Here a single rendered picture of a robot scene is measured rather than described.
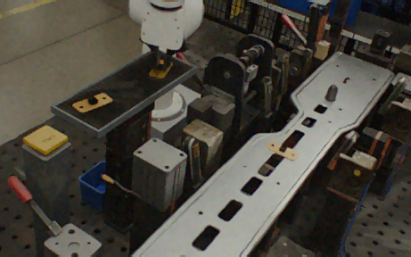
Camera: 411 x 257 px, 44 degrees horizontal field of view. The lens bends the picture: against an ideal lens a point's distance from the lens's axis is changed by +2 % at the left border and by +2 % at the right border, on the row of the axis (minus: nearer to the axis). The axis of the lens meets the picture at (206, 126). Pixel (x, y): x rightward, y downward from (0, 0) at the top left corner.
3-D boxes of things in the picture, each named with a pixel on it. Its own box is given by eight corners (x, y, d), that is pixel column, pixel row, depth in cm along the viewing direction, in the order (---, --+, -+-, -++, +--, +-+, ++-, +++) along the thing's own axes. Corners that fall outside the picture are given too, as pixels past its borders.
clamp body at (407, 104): (383, 203, 167) (424, 117, 146) (349, 186, 172) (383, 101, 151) (391, 187, 174) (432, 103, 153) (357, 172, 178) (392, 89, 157)
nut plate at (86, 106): (81, 113, 109) (81, 109, 108) (71, 105, 111) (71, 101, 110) (113, 101, 114) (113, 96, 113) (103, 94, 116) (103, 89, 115)
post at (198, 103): (186, 219, 150) (202, 111, 126) (173, 211, 152) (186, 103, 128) (196, 210, 153) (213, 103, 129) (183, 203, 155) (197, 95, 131)
